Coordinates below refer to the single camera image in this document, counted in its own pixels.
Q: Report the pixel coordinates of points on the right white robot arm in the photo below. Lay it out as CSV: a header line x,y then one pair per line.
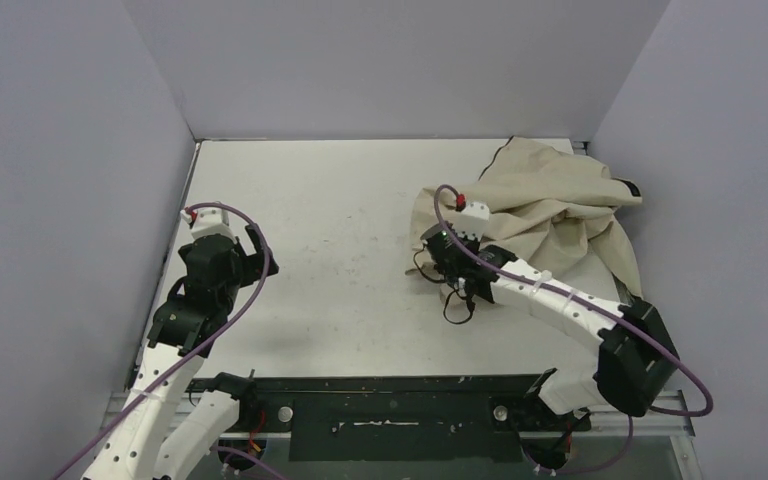
x,y
629,342

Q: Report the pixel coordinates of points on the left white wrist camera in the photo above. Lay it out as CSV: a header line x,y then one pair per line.
x,y
207,221

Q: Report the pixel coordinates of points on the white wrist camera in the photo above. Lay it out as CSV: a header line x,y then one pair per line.
x,y
472,221
207,221

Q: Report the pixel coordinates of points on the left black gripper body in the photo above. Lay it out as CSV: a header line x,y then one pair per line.
x,y
236,282

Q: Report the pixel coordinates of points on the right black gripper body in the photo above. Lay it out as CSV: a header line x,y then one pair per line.
x,y
442,254

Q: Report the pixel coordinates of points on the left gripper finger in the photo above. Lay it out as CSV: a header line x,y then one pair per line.
x,y
264,264
254,236

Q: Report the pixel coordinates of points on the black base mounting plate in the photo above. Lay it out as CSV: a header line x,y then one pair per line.
x,y
436,418

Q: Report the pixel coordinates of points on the beige zip jacket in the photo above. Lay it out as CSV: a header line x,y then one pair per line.
x,y
551,209

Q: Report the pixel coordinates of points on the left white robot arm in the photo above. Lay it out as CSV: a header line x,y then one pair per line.
x,y
140,442

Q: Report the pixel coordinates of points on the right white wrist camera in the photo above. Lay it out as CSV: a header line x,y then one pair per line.
x,y
472,221

